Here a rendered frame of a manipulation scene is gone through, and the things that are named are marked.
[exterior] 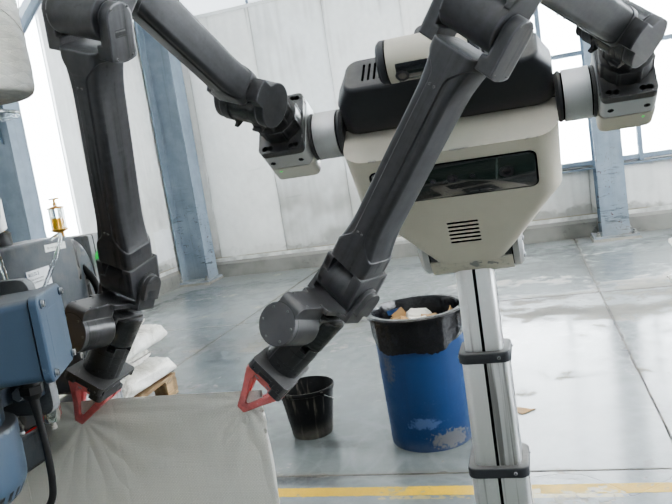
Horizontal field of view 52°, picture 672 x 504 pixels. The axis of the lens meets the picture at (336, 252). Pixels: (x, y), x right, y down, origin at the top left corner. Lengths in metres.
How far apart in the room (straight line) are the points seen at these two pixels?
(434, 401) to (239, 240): 6.84
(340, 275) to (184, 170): 8.85
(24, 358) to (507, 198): 0.87
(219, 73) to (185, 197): 8.68
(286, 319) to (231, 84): 0.42
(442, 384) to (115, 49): 2.57
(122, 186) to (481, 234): 0.71
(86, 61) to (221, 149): 8.86
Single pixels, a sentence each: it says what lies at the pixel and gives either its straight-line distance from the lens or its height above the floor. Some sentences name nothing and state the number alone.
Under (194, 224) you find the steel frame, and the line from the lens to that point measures 9.74.
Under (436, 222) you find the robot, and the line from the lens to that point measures 1.34.
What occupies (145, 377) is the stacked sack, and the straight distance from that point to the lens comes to 4.54.
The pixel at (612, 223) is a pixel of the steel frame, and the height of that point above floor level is 0.19.
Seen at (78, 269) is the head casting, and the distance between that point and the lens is 1.26.
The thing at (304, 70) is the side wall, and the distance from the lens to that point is 9.34.
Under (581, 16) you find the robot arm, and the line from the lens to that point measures 0.95.
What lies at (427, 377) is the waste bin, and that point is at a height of 0.37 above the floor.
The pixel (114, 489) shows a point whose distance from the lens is 1.20.
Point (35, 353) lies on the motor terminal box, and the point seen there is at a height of 1.25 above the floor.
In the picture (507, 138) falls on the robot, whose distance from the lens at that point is 1.21.
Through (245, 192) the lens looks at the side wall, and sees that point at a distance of 9.64.
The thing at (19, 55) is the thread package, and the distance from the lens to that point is 0.92.
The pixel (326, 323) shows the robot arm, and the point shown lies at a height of 1.18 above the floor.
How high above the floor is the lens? 1.39
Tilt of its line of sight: 8 degrees down
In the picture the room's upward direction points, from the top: 9 degrees counter-clockwise
